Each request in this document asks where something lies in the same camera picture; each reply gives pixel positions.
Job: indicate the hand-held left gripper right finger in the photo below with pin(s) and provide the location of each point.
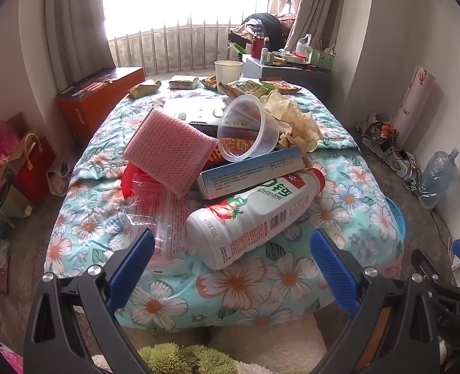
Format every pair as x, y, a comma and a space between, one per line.
335, 276

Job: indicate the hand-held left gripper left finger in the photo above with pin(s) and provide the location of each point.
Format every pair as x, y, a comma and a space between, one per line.
132, 268

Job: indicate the blue mesh waste basket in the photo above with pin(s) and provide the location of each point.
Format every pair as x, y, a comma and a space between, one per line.
397, 218

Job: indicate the clear zip bag red slider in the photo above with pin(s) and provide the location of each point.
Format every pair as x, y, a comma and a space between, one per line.
156, 210

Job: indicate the white bottle with red cap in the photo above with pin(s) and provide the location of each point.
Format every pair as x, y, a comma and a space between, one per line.
245, 230

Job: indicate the pink scrubbing sponge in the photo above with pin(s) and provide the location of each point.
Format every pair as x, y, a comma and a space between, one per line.
163, 152

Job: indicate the blue and white carton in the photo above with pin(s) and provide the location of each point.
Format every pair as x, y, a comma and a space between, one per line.
249, 171

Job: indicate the red snack packet yellow print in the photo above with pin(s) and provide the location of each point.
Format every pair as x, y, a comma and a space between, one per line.
213, 155

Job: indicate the clear plastic cup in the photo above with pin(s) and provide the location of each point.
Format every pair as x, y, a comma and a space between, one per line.
249, 120

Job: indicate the floral turquoise blanket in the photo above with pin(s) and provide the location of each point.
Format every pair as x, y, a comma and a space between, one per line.
284, 276

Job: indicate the large clear water bottle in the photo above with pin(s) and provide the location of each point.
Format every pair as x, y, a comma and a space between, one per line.
438, 179

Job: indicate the white plush blanket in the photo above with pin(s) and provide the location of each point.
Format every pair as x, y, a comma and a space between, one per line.
273, 343

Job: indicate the white power strip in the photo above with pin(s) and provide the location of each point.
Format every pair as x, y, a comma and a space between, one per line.
397, 163

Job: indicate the green plush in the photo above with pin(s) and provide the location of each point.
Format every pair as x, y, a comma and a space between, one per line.
183, 360

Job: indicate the white cloth bag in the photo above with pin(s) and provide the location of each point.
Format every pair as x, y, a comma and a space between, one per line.
60, 181

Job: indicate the red gift bag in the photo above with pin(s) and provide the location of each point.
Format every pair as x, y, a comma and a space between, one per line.
35, 171

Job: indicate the grey-green paper bag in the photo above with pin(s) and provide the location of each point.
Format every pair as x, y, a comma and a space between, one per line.
12, 202

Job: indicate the bag of clutter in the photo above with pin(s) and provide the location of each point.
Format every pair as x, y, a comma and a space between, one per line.
378, 132

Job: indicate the crumpled beige rubber glove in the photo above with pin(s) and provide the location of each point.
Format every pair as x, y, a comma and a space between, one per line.
296, 124

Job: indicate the white panel with orange print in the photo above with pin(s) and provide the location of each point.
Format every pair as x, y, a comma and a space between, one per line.
415, 101

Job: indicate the orange cardboard box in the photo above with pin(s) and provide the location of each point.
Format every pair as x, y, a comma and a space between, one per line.
86, 113

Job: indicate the white flat device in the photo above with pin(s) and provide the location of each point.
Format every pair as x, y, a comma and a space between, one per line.
187, 111

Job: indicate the pink plastic bag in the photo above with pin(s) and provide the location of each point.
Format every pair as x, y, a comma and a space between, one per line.
2, 136

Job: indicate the small tan snack packet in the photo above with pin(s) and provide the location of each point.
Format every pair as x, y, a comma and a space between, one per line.
210, 82

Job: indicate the grey cabinet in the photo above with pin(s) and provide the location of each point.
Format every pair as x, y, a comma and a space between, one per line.
284, 76

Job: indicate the yellow-green snack packet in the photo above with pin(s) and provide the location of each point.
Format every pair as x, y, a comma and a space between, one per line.
245, 89

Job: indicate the green plastic basket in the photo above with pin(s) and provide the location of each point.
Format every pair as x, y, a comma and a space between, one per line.
321, 60

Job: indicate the white paper cup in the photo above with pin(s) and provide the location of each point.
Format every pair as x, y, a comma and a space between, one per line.
227, 72

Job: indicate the metal window railing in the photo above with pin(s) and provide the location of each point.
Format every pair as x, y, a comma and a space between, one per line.
167, 50

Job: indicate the red thermos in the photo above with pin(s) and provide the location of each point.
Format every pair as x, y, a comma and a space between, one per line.
258, 48

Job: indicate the grey curtain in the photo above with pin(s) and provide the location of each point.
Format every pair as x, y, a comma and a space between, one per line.
78, 27
319, 11

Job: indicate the black bag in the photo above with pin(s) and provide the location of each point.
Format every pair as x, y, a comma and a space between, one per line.
267, 27

